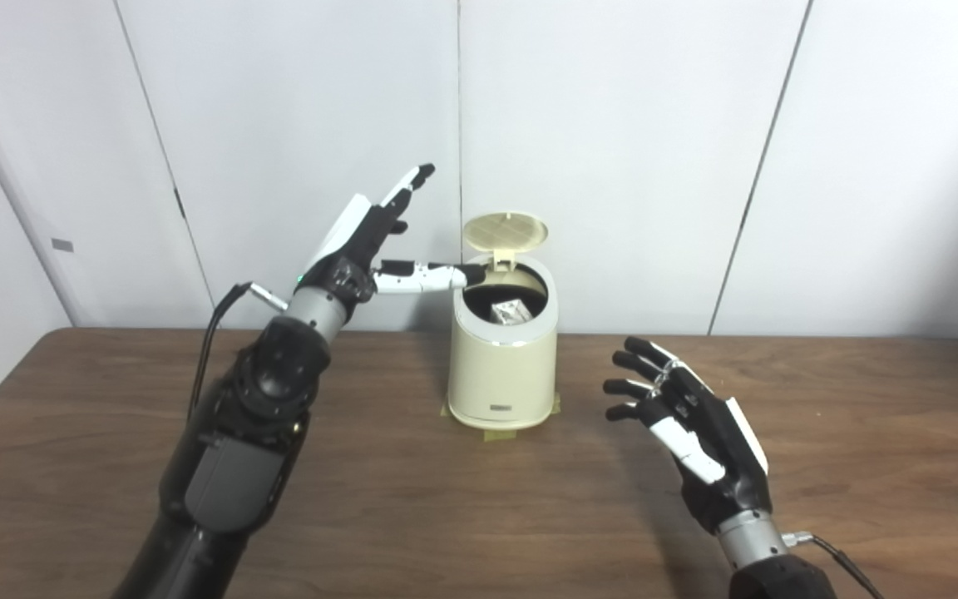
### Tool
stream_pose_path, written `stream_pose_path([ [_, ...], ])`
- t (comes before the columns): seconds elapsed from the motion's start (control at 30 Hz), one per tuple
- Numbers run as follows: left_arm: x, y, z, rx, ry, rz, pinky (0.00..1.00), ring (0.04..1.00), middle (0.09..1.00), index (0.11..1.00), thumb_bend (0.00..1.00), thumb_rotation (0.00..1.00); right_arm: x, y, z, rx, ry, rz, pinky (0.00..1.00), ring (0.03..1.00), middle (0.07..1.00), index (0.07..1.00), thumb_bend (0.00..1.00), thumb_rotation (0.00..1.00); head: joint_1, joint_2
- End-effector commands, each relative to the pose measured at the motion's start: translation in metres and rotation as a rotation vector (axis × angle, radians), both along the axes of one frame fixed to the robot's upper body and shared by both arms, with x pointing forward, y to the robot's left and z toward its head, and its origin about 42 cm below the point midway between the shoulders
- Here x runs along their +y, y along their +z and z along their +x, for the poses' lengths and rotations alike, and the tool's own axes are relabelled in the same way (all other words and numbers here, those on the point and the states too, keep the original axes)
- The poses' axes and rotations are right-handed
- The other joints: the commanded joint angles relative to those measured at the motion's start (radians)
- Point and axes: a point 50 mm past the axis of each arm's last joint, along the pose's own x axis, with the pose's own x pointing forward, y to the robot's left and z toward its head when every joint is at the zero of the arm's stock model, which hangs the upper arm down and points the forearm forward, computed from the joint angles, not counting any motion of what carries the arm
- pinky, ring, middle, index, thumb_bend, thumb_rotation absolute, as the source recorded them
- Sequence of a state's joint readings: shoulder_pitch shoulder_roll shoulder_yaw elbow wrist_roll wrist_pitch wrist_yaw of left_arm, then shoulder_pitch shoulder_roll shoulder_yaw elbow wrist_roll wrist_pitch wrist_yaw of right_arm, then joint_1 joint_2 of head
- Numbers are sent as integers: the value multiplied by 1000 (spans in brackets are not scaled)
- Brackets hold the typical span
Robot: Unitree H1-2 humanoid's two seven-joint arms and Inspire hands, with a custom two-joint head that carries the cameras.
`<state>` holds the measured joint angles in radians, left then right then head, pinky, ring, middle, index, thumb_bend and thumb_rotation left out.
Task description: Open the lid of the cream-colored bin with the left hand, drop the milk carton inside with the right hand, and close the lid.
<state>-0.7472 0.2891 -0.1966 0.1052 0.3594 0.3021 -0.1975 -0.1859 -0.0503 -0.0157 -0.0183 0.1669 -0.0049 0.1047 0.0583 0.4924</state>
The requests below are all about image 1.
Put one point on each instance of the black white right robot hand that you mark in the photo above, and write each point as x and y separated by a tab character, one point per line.
720	449

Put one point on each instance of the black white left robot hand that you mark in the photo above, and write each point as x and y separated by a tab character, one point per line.
354	249

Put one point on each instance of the cream round bin lid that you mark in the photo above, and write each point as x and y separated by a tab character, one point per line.
506	231

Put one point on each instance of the white green milk carton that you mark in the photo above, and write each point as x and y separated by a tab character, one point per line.
512	312

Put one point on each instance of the cream-colored bin body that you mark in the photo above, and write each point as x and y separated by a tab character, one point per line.
500	383

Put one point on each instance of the black wall panel hinge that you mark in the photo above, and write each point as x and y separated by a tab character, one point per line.
180	204

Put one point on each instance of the small grey wall label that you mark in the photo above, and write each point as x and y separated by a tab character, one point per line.
62	245

